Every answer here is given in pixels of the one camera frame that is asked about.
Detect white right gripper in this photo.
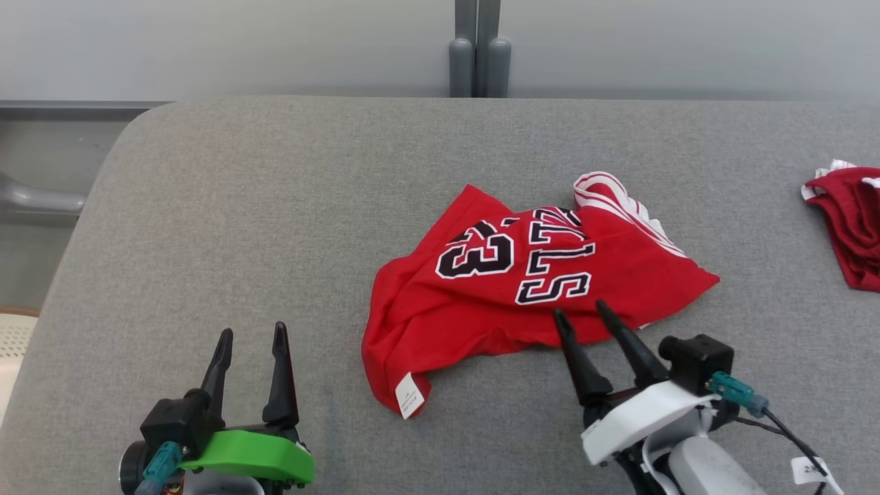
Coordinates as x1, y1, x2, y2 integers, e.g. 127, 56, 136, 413
553, 300, 723, 467

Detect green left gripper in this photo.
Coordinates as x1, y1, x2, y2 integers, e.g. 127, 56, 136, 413
180, 321, 316, 485

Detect red white basketball jersey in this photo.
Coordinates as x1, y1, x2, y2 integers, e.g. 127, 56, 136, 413
361, 170, 721, 420

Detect cream perforated laundry basket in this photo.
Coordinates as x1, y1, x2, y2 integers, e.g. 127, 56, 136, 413
0, 307, 39, 420

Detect grey metal floor tube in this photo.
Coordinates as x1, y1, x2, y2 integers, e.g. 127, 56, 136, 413
0, 170, 87, 219

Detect dark red white-trimmed shorts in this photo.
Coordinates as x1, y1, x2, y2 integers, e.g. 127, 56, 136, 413
801, 159, 880, 293

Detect left camera cable teal connector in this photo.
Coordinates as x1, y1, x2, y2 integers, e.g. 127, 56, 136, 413
134, 442, 185, 495

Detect camera cable teal connector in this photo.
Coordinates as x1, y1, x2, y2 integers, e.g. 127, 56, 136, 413
710, 371, 829, 495
134, 442, 185, 495

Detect right camera cable teal connector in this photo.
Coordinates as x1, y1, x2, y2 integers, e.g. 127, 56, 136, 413
710, 371, 829, 495

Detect white cable tag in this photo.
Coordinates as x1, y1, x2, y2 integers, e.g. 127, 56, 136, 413
791, 456, 845, 495

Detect grey partition base rail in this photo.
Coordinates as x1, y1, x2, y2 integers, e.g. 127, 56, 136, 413
0, 100, 171, 123

